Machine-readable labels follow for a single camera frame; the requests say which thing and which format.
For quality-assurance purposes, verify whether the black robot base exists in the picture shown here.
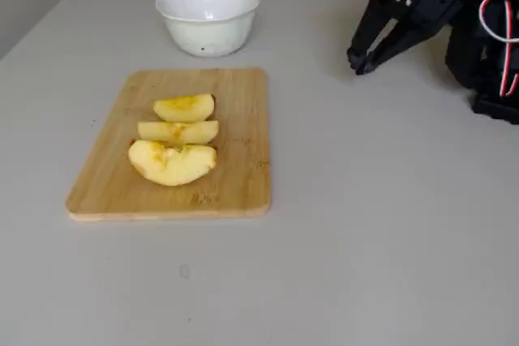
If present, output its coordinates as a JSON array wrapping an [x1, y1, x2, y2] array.
[[471, 93, 519, 126]]

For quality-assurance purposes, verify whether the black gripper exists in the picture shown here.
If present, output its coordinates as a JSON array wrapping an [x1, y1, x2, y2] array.
[[346, 0, 464, 76]]

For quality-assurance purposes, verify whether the wooden cutting board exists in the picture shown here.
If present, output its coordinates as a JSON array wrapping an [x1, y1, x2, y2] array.
[[64, 67, 272, 224]]

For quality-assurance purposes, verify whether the large notched apple slice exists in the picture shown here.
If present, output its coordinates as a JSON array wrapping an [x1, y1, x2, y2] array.
[[127, 139, 218, 188]]

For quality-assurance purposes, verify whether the thin pale apple slice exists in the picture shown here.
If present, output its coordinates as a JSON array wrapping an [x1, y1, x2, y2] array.
[[136, 119, 221, 146]]

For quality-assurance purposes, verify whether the apple slice with red skin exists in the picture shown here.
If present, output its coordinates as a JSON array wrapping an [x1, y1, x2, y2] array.
[[152, 93, 217, 123]]

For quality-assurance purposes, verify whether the red and white servo wire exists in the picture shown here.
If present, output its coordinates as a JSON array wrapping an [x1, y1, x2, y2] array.
[[498, 0, 519, 98], [478, 0, 519, 44]]

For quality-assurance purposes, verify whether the white ceramic bowl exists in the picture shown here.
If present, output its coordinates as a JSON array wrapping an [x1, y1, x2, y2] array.
[[155, 0, 261, 58]]

